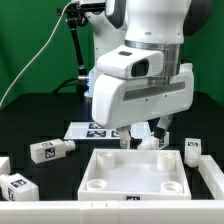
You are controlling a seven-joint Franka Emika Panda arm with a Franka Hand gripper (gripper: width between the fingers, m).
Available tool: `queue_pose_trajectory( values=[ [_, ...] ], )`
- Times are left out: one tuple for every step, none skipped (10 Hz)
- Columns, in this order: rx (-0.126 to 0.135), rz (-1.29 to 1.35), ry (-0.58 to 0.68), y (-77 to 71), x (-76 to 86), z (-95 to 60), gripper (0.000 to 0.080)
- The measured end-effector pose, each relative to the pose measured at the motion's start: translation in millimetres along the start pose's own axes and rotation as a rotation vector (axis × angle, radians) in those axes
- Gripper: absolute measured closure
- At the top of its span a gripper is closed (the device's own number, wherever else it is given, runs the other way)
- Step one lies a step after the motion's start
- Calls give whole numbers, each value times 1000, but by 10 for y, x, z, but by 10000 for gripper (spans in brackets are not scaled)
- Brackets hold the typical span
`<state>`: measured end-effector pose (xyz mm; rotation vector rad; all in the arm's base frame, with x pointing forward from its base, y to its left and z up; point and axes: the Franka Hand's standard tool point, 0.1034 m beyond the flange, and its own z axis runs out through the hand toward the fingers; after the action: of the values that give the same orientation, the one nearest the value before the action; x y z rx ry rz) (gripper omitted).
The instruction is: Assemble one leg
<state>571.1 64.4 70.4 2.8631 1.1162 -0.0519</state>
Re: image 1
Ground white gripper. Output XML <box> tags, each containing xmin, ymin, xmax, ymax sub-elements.
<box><xmin>92</xmin><ymin>63</ymin><xmax>194</xmax><ymax>149</ymax></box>

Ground white square tabletop part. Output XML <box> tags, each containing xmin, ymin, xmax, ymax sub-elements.
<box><xmin>78</xmin><ymin>149</ymin><xmax>191</xmax><ymax>201</ymax></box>

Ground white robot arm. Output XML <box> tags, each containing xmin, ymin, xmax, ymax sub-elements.
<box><xmin>80</xmin><ymin>0</ymin><xmax>212</xmax><ymax>149</ymax></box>

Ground white U-shaped obstacle fence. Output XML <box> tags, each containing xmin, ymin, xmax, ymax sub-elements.
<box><xmin>0</xmin><ymin>155</ymin><xmax>224</xmax><ymax>224</ymax></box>

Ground white marker base plate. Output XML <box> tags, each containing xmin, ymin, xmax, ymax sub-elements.
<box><xmin>64</xmin><ymin>122</ymin><xmax>150</xmax><ymax>140</ymax></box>

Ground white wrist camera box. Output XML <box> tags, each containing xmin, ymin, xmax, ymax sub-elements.
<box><xmin>97</xmin><ymin>45</ymin><xmax>164</xmax><ymax>80</ymax></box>

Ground black cables at base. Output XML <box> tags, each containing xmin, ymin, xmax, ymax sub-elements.
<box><xmin>52</xmin><ymin>78</ymin><xmax>88</xmax><ymax>94</ymax></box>

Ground white cable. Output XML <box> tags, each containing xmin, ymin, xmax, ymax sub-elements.
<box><xmin>0</xmin><ymin>1</ymin><xmax>73</xmax><ymax>108</ymax></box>

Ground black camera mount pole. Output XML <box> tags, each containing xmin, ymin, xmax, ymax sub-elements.
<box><xmin>65</xmin><ymin>3</ymin><xmax>88</xmax><ymax>81</ymax></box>

